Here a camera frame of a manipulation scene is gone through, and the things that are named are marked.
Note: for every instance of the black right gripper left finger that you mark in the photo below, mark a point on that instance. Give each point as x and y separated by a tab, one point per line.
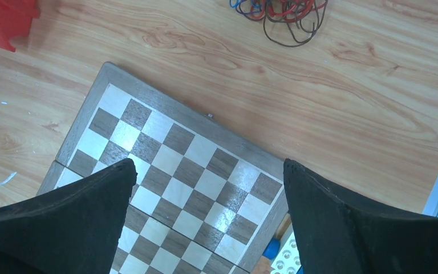
72	229

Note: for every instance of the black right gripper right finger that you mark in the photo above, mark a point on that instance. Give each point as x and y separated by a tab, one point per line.
338	230

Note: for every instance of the white toy block vehicle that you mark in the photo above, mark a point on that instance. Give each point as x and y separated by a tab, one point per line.
283	254

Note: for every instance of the red plastic compartment tray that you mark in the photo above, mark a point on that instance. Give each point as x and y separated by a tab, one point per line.
15	20

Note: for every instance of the wooden chessboard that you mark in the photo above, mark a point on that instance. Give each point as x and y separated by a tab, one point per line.
206	200

